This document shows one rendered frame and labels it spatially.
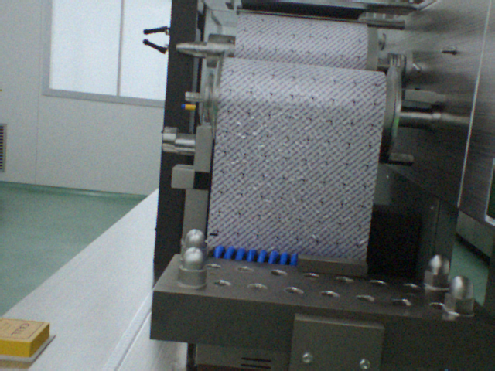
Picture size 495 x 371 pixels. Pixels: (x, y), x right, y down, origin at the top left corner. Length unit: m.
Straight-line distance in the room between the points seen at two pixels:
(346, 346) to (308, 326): 0.05
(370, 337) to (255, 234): 0.26
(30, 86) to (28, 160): 0.78
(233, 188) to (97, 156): 5.88
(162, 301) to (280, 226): 0.24
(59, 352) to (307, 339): 0.35
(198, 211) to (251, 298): 0.29
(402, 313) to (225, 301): 0.20
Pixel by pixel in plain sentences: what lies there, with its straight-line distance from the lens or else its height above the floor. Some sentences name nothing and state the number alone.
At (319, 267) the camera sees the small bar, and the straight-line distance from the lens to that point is 0.84.
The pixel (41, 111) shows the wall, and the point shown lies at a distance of 6.87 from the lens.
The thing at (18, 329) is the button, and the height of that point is 0.92.
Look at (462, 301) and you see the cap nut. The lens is 0.76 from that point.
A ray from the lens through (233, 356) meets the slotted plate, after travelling 0.74.
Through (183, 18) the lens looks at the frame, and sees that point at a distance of 1.22.
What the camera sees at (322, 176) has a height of 1.16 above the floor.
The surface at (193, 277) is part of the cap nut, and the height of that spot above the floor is 1.04.
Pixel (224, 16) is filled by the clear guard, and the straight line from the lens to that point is 1.92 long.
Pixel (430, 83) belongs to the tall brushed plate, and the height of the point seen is 1.30.
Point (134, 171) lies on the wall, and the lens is 6.65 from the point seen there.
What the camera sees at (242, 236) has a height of 1.06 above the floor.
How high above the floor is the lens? 1.26
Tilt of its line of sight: 9 degrees down
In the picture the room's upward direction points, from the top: 6 degrees clockwise
